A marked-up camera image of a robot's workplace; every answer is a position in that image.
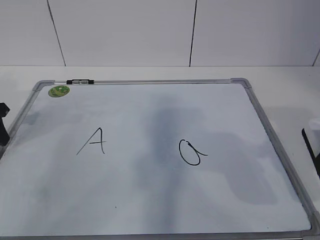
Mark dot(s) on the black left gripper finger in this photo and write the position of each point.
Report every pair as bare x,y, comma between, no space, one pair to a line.
4,136

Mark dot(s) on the white board eraser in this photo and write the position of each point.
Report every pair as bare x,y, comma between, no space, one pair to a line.
311,137

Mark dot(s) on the round green sticker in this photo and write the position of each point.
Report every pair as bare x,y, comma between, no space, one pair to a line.
58,91

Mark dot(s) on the black hanging clip on frame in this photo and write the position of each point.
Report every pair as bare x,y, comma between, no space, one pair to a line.
80,82

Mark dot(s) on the white board with grey frame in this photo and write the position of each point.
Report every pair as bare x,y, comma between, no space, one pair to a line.
150,159

